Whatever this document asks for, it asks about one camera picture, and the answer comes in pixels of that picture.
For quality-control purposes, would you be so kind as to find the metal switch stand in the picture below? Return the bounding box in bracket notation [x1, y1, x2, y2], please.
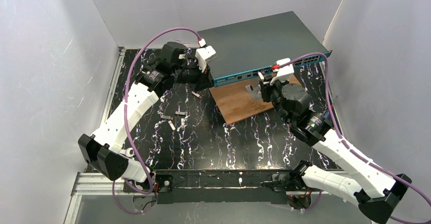
[245, 84, 262, 101]

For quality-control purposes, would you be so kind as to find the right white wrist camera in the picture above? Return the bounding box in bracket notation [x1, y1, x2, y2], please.
[258, 58, 294, 85]

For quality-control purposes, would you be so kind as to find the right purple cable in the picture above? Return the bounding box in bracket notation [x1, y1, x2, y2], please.
[289, 52, 431, 224]

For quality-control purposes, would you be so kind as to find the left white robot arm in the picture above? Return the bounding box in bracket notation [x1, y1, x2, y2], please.
[78, 42, 216, 183]

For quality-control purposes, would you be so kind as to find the purple cable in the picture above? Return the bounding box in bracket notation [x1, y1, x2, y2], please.
[111, 26, 203, 215]
[289, 52, 431, 224]

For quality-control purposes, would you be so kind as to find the wooden base board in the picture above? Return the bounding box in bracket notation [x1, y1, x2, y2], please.
[209, 75, 302, 125]

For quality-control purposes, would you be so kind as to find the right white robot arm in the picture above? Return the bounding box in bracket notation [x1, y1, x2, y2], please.
[259, 80, 412, 223]

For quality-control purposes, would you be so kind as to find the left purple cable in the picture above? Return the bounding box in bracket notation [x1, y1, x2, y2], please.
[111, 26, 203, 215]

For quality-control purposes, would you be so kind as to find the grey teal network switch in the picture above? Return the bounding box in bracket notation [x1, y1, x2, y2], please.
[198, 11, 332, 87]

